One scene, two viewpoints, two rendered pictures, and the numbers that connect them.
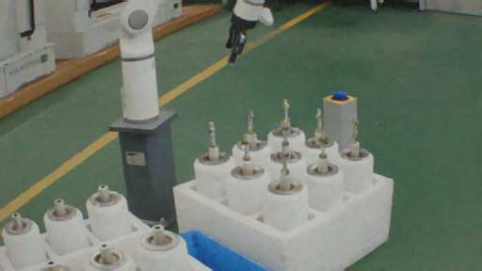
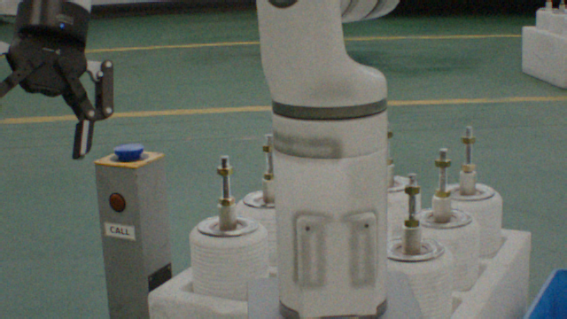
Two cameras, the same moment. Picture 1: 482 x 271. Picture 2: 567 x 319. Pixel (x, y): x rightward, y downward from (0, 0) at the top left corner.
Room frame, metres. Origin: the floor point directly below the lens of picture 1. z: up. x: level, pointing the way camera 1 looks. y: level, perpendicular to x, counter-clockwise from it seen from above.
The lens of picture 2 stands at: (1.87, 0.93, 0.63)
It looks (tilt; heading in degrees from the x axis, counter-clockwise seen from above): 15 degrees down; 246
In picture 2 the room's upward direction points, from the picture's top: 2 degrees counter-clockwise
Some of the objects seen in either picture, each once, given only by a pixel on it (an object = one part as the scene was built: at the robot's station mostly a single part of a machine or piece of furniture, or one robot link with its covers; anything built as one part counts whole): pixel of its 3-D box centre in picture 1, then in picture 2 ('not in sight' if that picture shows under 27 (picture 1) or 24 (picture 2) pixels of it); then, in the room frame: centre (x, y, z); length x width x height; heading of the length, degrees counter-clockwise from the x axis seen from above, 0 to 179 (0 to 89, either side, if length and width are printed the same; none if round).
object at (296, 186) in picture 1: (285, 187); (467, 192); (1.15, -0.09, 0.25); 0.08 x 0.08 x 0.01
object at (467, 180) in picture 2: (284, 182); (467, 183); (1.15, -0.09, 0.26); 0.02 x 0.02 x 0.03
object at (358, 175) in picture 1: (353, 189); not in sight; (1.30, -0.27, 0.16); 0.10 x 0.10 x 0.18
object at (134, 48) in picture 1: (136, 31); (326, 16); (1.53, 0.26, 0.54); 0.09 x 0.09 x 0.17; 15
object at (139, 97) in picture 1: (139, 87); (331, 210); (1.53, 0.26, 0.39); 0.09 x 0.09 x 0.17; 68
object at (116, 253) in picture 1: (107, 259); not in sight; (0.87, 0.25, 0.25); 0.08 x 0.08 x 0.01
